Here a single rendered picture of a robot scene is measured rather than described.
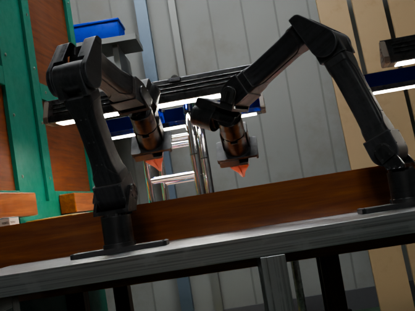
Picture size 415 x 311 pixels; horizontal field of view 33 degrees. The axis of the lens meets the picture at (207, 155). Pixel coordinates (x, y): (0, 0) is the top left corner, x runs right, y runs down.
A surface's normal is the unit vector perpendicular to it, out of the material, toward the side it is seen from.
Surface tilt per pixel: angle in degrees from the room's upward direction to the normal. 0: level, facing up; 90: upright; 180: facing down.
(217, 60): 90
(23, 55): 90
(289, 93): 90
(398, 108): 79
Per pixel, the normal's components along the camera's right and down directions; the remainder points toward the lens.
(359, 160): -0.07, -0.25
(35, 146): 0.98, -0.16
